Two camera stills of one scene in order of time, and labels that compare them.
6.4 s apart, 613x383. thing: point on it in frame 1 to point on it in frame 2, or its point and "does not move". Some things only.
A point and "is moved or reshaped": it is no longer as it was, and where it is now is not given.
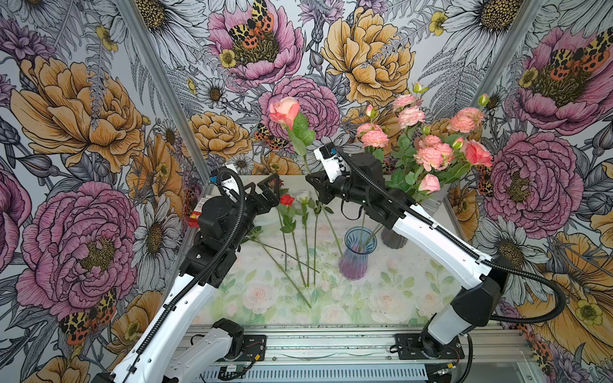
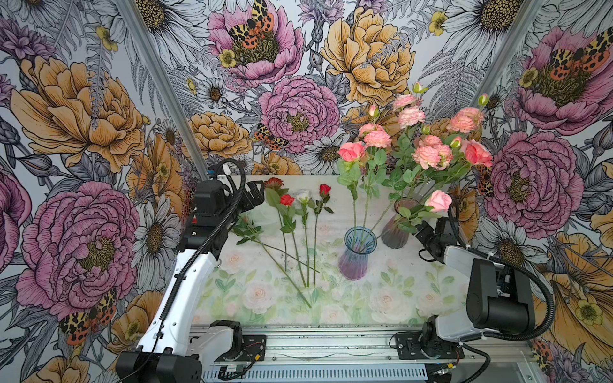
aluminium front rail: x=485 y=345 does not move
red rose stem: x=288 y=212 does not move
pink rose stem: x=286 y=110 is moved or reshaped
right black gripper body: x=341 y=188 to x=427 y=236
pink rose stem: x=429 y=183 to x=438 y=202
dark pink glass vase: x=392 y=239 does not move
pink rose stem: x=430 y=159 is moved or reshaped
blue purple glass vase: x=359 y=242 does not move
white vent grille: x=369 y=375 does not move
